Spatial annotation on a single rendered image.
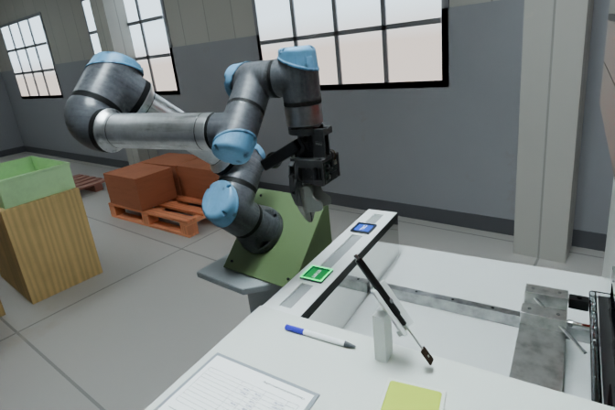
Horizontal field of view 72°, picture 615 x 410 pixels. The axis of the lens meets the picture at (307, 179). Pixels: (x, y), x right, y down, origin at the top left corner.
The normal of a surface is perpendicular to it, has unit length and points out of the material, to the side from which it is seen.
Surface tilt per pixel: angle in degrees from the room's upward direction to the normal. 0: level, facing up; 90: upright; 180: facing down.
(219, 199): 52
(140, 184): 90
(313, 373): 0
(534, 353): 0
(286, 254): 44
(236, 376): 0
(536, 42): 90
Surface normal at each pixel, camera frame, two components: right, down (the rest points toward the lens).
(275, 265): -0.50, -0.47
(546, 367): -0.11, -0.95
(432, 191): -0.61, 0.30
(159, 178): 0.79, 0.11
